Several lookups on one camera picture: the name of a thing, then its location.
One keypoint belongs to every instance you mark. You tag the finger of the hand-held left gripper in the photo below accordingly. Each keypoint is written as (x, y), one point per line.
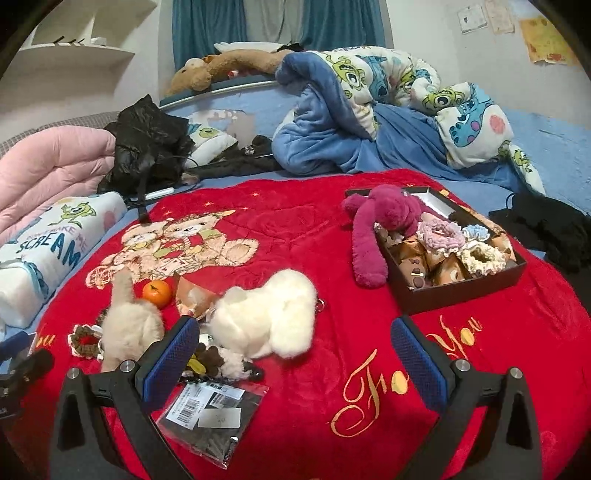
(16, 342)
(34, 364)

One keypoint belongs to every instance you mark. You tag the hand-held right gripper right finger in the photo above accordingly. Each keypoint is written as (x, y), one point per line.
(415, 364)

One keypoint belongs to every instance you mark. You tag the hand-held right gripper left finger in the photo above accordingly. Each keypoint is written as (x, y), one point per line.
(171, 360)

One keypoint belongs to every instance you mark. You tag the brown crochet scrunchie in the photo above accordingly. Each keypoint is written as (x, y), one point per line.
(83, 341)

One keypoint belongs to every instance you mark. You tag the zebra plush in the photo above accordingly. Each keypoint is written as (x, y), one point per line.
(226, 364)

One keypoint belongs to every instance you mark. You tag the beige plush bear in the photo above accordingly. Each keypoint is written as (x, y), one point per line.
(127, 323)

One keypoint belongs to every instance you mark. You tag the tangerine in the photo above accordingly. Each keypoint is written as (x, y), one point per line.
(157, 294)

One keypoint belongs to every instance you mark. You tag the dark rectangular box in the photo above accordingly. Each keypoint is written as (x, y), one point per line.
(443, 300)

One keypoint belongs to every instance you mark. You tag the clear bag with barcode label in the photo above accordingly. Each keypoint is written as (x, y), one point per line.
(212, 420)

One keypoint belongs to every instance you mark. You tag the fluffy cream-white plush toy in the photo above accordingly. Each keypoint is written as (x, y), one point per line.
(268, 314)

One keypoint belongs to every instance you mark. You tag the small beige teddy bear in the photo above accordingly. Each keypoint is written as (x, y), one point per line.
(450, 272)

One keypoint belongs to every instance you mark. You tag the large white cartoon pillow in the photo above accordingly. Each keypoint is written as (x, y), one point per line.
(51, 249)

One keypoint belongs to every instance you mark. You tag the cream crochet scrunchie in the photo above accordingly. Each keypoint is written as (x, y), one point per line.
(482, 258)

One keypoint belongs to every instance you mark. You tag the pink crochet scrunchie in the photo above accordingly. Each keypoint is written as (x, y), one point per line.
(436, 233)

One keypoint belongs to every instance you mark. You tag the blue crochet scrunchie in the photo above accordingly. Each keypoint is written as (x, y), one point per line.
(475, 230)

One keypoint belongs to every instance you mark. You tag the red printed blanket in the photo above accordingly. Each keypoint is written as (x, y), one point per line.
(323, 240)

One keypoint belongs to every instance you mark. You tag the magenta plush bear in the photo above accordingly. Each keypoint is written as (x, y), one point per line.
(383, 212)

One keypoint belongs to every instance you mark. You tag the white stick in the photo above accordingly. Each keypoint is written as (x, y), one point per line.
(159, 193)

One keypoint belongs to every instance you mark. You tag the pink quilt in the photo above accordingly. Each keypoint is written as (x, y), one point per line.
(51, 170)

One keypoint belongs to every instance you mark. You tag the black clothing heap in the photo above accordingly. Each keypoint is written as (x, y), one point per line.
(549, 226)

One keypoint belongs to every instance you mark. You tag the black garment with small print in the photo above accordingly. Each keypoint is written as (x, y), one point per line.
(231, 164)

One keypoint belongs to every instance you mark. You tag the grey checked cloth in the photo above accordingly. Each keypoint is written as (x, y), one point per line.
(46, 123)

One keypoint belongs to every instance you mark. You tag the small cartoon pillow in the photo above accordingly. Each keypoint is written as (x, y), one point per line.
(205, 136)

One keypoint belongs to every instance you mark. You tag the blue bed sheet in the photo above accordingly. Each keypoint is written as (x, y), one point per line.
(545, 138)

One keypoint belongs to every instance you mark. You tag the cartoon monster printed quilt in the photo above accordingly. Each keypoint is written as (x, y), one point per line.
(369, 74)

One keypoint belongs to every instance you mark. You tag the brown plush dog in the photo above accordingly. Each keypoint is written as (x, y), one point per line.
(231, 62)

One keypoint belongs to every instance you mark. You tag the teal curtain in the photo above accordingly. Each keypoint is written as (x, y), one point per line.
(207, 27)
(341, 23)

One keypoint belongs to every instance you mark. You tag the grey curtain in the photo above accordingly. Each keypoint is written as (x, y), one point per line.
(277, 18)

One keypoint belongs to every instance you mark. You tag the curved grey bed rail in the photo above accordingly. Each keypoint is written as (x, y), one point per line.
(217, 88)

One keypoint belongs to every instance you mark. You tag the white wall shelf unit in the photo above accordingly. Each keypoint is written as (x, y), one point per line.
(69, 60)

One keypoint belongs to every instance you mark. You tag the yellow wall certificate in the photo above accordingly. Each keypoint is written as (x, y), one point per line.
(547, 41)

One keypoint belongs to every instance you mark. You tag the white wall paper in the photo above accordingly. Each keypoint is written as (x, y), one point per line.
(472, 18)

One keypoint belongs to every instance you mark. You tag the pale pink wall paper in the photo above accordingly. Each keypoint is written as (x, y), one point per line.
(501, 16)

